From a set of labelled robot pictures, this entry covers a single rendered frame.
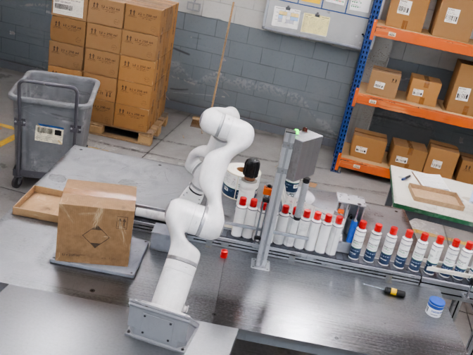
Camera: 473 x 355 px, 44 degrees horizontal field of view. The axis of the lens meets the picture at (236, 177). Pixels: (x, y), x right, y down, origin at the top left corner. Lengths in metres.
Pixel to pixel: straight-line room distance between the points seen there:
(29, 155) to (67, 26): 1.71
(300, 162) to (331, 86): 4.62
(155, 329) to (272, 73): 5.31
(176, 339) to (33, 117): 2.95
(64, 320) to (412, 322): 1.45
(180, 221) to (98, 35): 4.03
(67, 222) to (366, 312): 1.32
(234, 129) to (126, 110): 3.88
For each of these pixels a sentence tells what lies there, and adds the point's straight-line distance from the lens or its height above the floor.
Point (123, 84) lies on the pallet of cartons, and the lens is 6.06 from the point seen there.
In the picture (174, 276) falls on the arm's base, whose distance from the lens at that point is 2.17.
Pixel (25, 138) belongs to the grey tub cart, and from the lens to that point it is 4.86.
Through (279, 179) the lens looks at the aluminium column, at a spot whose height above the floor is 1.28.
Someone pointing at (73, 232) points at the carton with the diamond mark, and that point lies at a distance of 2.48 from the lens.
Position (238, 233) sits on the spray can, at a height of 0.90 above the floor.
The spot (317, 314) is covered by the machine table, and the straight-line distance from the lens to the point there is 2.54.
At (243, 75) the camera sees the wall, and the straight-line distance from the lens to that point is 7.21.
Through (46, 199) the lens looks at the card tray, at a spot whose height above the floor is 0.83.
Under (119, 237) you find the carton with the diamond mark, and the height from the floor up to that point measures 0.99.
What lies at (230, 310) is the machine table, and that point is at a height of 0.83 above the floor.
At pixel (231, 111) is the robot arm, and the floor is 1.55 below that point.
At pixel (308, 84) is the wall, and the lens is 7.11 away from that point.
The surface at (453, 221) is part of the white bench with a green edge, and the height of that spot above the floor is 0.77.
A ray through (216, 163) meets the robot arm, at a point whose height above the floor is 1.40.
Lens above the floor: 2.24
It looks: 23 degrees down
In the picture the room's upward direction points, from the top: 11 degrees clockwise
